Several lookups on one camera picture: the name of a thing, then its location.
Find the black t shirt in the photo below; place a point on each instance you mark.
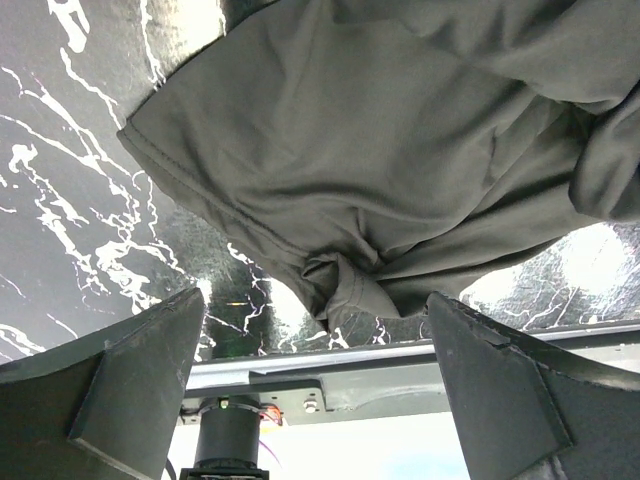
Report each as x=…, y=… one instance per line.
x=369, y=153

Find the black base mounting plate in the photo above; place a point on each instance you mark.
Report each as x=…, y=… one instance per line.
x=370, y=383

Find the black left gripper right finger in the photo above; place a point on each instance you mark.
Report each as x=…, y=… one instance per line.
x=526, y=409

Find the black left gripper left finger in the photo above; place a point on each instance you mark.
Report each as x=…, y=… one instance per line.
x=103, y=406

